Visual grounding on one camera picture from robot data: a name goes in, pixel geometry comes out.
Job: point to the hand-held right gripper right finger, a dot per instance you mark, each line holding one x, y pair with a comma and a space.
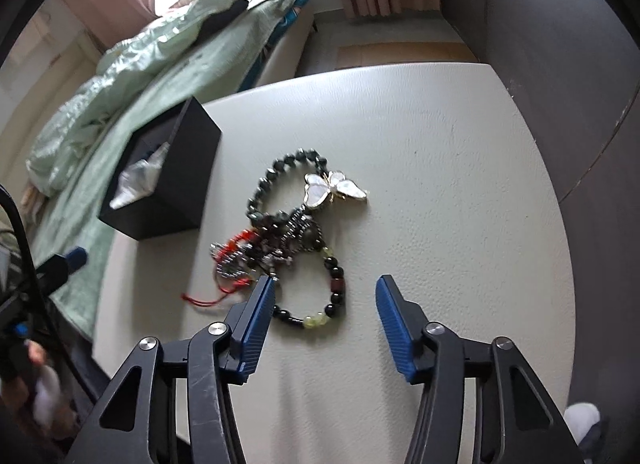
395, 329

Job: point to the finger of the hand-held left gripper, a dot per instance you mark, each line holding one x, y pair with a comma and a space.
74, 258

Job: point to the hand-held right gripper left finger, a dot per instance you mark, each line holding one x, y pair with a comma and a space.
257, 324

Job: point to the person's left hand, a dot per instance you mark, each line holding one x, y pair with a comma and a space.
35, 379

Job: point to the clear plastic wrap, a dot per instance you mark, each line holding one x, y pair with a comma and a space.
142, 176

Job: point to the black tissue box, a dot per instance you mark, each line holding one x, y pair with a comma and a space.
175, 183

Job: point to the white butterfly pendant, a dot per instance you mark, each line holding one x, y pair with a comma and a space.
320, 190

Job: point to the person's white-socked foot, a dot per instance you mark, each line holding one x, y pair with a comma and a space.
582, 419

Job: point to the black garment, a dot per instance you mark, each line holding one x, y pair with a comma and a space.
220, 18

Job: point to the dark grey wardrobe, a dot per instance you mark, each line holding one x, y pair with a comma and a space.
560, 18

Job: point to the white bed frame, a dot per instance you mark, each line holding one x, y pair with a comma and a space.
285, 51

